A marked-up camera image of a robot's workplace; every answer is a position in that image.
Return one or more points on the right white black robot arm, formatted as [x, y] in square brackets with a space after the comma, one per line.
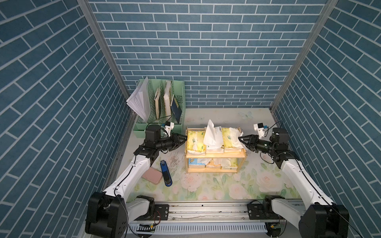
[320, 217]

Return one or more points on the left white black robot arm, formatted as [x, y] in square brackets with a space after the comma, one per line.
[108, 213]

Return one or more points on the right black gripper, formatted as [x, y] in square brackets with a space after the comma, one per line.
[252, 142]

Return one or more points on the yellow white tissue pack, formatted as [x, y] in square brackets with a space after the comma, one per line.
[229, 164]
[231, 141]

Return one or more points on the floral table mat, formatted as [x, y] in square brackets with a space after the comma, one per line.
[257, 177]

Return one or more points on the white yellow book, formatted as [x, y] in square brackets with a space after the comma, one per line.
[167, 99]

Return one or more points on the yellow floral tissue pack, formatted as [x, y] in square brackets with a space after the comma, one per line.
[195, 144]

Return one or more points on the green plastic file organizer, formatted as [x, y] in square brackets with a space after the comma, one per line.
[156, 89]

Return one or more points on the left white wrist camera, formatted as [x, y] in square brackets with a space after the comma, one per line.
[168, 126]

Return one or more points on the wooden two-tier shelf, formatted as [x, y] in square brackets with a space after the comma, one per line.
[241, 156]

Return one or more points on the thin beige book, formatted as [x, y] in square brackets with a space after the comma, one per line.
[157, 103]

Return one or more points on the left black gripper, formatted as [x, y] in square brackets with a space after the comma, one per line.
[174, 141]

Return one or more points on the green circuit board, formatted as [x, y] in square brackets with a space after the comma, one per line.
[145, 228]

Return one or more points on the orange beige tissue pack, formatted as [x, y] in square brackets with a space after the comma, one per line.
[214, 163]

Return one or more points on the white paper stack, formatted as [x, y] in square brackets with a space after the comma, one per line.
[139, 100]

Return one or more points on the blue stapler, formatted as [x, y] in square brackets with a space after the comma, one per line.
[166, 173]

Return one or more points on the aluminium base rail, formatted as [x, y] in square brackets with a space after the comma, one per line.
[211, 217]

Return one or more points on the dark blue book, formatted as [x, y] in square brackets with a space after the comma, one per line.
[176, 109]

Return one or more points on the blue cartoon tissue pack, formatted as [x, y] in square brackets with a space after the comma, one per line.
[197, 163]

